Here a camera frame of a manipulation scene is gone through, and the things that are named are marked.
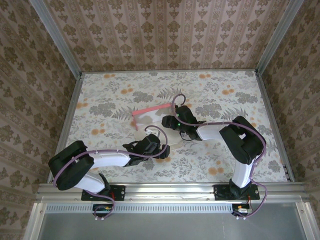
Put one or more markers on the pink and white paper box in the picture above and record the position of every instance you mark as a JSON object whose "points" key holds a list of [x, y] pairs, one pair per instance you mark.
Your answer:
{"points": [[150, 117]]}

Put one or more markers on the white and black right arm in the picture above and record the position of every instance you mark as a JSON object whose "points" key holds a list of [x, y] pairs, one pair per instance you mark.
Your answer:
{"points": [[240, 145]]}

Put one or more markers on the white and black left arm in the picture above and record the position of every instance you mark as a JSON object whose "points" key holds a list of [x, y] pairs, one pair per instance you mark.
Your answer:
{"points": [[72, 172]]}

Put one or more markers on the grey metal panel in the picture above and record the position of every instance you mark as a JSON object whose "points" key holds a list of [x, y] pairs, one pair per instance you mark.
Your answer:
{"points": [[170, 227]]}

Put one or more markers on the floral tablecloth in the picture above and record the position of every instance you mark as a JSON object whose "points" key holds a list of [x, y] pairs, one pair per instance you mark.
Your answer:
{"points": [[112, 82]]}

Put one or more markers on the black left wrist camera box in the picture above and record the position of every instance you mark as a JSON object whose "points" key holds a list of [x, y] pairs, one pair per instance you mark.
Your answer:
{"points": [[151, 142]]}

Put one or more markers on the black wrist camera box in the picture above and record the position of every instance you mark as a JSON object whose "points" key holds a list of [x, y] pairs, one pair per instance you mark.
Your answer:
{"points": [[151, 142], [184, 112]]}

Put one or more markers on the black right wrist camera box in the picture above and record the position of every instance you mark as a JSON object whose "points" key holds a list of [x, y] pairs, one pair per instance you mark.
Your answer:
{"points": [[184, 112]]}

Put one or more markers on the long aluminium base rail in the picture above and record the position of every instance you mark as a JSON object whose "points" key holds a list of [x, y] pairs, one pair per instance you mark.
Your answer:
{"points": [[170, 192]]}

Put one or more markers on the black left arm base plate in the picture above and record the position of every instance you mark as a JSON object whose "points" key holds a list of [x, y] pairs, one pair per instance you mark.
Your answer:
{"points": [[120, 193]]}

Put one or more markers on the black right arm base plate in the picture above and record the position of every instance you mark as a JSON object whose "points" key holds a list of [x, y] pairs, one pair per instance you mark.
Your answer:
{"points": [[221, 193]]}

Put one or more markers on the aluminium table side rail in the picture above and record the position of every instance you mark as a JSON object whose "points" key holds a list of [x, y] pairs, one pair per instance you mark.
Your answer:
{"points": [[275, 125], [67, 120]]}

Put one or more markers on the aluminium corner post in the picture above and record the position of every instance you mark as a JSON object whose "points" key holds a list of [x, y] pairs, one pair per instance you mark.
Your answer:
{"points": [[275, 37], [58, 37]]}

